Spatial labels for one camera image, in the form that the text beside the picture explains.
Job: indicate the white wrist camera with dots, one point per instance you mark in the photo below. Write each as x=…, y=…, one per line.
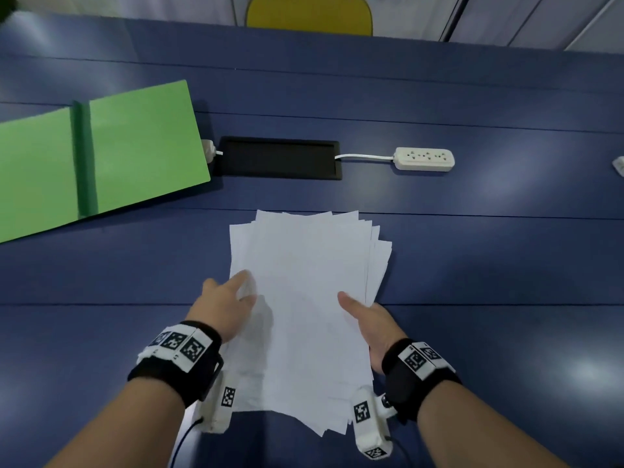
x=368, y=428
x=214, y=409

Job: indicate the pile of white papers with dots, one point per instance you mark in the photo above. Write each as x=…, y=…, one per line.
x=302, y=277

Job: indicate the thick black partition post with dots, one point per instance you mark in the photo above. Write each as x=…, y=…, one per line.
x=453, y=19

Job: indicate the white curtain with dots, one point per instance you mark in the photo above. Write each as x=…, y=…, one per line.
x=414, y=14

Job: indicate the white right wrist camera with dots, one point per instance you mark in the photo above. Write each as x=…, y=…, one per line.
x=368, y=428

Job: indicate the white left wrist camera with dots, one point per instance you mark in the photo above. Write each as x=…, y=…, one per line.
x=214, y=409

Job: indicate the person's right forearm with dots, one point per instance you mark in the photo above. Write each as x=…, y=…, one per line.
x=478, y=433

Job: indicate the person's left hand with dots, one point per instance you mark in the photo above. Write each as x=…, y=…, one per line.
x=219, y=307

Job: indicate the yellow chair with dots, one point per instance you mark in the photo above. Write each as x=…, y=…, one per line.
x=309, y=14

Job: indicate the green folder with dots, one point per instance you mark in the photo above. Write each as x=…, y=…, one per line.
x=141, y=151

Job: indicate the person's right hand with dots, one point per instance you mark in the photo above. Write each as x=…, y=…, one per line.
x=378, y=326

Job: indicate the person's left forearm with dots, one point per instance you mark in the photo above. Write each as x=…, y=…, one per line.
x=122, y=428

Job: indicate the white power strip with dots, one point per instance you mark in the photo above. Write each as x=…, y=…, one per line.
x=619, y=166
x=424, y=159

